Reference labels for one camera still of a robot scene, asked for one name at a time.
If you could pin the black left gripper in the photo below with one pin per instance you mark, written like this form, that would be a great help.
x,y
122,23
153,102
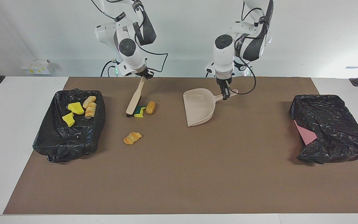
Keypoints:
x,y
224,82

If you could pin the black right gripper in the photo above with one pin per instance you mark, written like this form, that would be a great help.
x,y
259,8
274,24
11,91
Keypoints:
x,y
144,74

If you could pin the beige brush with black bristles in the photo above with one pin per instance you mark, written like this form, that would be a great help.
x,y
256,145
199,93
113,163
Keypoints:
x,y
134,101

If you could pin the beige plastic dustpan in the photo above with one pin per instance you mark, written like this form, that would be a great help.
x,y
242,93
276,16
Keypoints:
x,y
199,107

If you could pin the brown bread roll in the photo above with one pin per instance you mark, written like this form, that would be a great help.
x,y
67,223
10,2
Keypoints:
x,y
150,107

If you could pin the green and yellow sponge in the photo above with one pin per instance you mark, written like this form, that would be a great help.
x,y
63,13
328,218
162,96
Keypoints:
x,y
140,111

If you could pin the pale bread chunk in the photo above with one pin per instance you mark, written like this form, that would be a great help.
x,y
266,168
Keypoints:
x,y
89,100

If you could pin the orange striped croissant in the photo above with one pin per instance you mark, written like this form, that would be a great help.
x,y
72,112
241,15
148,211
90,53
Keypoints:
x,y
90,112
132,138

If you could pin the yellow sponge piece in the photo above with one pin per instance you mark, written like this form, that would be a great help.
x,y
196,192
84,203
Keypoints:
x,y
68,119
75,108

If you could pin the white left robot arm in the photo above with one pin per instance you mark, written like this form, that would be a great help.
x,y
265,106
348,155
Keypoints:
x,y
224,59

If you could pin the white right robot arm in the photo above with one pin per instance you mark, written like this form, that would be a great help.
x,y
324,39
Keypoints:
x,y
129,53

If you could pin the pink bin box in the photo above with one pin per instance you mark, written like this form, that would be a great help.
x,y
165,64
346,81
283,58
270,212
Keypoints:
x,y
306,135

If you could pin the black trash bag bin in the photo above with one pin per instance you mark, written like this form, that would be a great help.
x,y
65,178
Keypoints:
x,y
70,143

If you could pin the black trash bag on pink box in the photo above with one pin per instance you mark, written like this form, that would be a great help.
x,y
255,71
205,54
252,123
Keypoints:
x,y
331,124

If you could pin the brown table mat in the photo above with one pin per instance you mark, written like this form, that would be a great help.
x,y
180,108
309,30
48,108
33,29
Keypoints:
x,y
179,186

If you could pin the white wall socket box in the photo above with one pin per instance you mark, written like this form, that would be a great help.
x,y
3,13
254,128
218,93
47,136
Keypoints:
x,y
36,67

